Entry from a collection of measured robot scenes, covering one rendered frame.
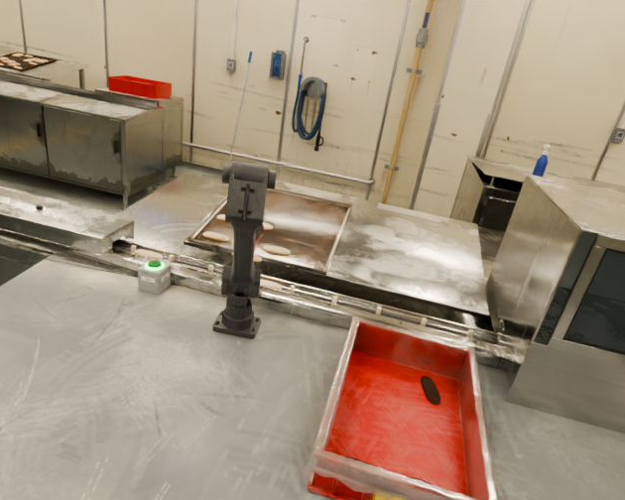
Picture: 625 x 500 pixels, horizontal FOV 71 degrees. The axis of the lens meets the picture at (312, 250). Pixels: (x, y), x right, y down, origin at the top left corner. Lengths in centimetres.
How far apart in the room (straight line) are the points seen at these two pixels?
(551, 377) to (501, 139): 396
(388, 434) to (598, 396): 54
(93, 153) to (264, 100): 195
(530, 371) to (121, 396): 96
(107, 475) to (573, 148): 488
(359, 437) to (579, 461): 50
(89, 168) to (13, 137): 75
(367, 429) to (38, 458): 64
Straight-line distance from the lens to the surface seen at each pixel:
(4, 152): 486
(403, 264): 159
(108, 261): 155
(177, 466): 94
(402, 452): 103
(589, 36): 512
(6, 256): 182
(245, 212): 89
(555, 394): 128
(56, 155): 448
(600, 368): 126
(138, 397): 107
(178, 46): 556
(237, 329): 123
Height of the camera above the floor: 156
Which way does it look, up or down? 25 degrees down
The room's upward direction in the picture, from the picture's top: 10 degrees clockwise
